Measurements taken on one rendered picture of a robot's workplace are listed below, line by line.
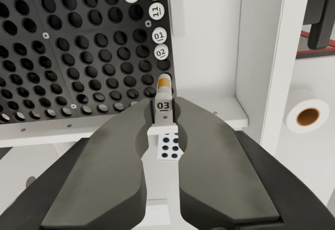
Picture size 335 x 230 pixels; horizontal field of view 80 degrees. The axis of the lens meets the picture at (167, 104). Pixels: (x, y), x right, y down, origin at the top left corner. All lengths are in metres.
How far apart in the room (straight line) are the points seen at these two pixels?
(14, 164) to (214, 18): 0.33
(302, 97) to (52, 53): 0.36
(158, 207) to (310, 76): 0.44
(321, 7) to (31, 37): 0.25
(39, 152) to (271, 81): 0.36
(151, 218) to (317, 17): 0.54
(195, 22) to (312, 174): 0.46
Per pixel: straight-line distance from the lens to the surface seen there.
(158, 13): 0.18
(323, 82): 0.45
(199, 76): 0.27
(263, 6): 0.21
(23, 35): 0.23
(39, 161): 0.41
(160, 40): 0.18
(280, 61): 0.19
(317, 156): 0.56
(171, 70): 0.20
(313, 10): 0.21
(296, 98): 0.40
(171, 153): 0.40
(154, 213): 0.59
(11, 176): 0.37
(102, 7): 0.19
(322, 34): 0.22
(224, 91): 0.29
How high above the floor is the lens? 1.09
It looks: 60 degrees down
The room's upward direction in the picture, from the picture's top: 180 degrees counter-clockwise
